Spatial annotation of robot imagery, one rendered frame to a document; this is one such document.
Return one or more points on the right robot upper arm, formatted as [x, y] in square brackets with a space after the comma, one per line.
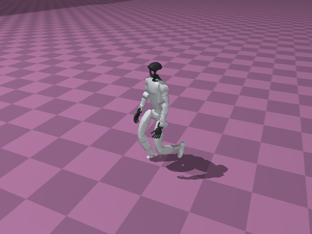
[146, 93]

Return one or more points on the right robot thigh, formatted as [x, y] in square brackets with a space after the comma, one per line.
[143, 125]

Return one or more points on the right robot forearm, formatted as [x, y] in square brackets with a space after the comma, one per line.
[142, 104]

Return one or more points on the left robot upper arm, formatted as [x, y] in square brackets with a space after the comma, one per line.
[164, 92]

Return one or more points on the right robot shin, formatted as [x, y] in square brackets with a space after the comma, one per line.
[146, 145]

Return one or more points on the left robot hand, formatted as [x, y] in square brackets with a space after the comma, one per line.
[158, 131]

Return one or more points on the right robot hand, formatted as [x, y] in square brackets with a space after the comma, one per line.
[137, 115]

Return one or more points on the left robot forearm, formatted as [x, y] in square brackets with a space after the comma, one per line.
[164, 113]

